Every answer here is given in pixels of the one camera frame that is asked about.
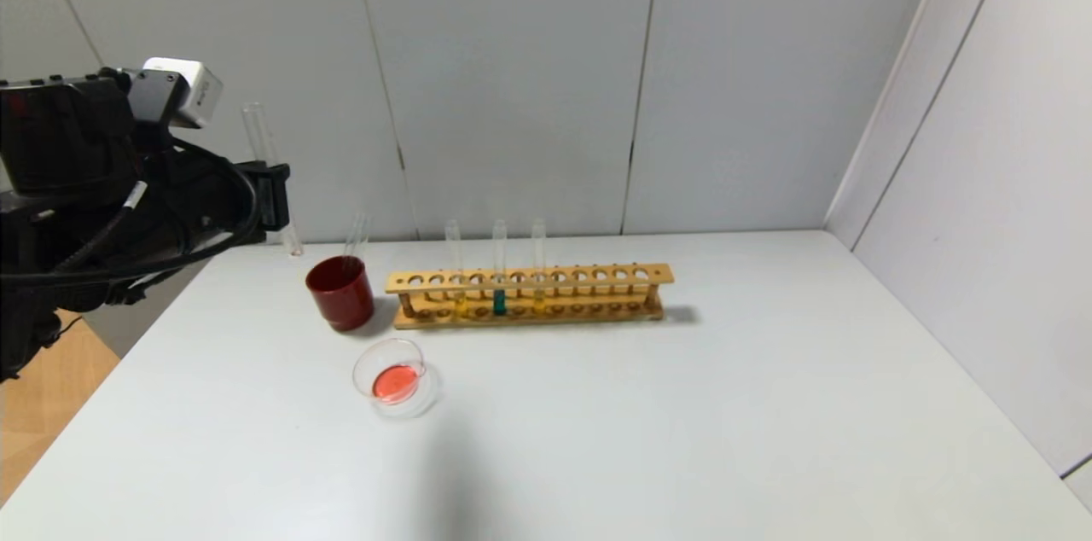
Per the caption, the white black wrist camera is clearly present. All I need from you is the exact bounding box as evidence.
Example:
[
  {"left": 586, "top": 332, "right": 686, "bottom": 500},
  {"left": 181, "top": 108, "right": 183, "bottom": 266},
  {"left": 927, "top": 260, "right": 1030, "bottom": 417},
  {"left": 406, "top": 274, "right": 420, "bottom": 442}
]
[{"left": 128, "top": 57, "right": 224, "bottom": 151}]

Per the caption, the wooden test tube rack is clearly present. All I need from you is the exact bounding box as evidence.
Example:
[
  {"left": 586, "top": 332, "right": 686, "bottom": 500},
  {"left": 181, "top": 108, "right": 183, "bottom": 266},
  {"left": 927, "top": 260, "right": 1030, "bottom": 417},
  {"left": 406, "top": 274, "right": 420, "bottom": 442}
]
[{"left": 386, "top": 264, "right": 675, "bottom": 330}]

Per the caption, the empty glass test tube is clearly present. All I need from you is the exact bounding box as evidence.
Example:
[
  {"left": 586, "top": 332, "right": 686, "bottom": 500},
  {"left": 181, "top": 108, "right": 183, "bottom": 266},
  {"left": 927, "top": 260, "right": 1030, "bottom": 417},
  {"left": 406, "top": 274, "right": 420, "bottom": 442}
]
[{"left": 344, "top": 212, "right": 370, "bottom": 262}]

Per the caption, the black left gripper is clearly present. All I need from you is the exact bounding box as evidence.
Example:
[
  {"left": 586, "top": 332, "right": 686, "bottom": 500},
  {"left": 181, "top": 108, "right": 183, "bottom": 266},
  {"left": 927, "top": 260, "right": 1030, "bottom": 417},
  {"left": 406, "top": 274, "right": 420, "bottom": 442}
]
[{"left": 198, "top": 161, "right": 290, "bottom": 244}]

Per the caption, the red pigment test tube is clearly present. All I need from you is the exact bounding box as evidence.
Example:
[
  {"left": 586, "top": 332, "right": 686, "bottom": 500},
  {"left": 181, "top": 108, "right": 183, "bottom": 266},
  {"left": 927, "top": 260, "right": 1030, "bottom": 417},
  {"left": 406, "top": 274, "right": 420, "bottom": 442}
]
[{"left": 242, "top": 102, "right": 305, "bottom": 258}]

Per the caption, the clear glass dish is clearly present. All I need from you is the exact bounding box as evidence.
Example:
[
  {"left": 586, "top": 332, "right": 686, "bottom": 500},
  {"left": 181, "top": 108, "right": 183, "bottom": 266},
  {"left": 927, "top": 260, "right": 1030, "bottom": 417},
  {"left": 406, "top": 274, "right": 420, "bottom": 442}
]
[{"left": 353, "top": 338, "right": 442, "bottom": 420}]

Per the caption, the thin black camera cable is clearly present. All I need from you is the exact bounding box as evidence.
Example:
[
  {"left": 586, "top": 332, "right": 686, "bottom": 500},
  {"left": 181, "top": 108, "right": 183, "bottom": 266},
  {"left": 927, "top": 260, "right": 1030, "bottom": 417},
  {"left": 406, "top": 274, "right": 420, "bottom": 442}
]
[{"left": 0, "top": 136, "right": 261, "bottom": 288}]

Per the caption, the dark red cup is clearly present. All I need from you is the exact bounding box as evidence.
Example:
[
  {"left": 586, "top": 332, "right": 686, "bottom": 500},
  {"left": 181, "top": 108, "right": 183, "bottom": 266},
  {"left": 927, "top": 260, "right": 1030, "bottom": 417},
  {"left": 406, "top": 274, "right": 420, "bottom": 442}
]
[{"left": 306, "top": 256, "right": 376, "bottom": 333}]

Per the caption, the blue-green pigment test tube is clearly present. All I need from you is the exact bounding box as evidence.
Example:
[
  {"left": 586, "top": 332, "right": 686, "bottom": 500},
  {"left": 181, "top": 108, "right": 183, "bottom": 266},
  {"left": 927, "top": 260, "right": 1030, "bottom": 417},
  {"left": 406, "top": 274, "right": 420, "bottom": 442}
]
[{"left": 491, "top": 219, "right": 508, "bottom": 317}]

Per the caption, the yellow pigment test tube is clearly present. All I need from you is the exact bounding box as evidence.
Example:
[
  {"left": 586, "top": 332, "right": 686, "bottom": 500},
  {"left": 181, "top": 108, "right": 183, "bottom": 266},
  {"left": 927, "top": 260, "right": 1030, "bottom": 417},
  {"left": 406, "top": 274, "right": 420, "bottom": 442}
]
[
  {"left": 445, "top": 219, "right": 470, "bottom": 318},
  {"left": 531, "top": 218, "right": 549, "bottom": 314}
]

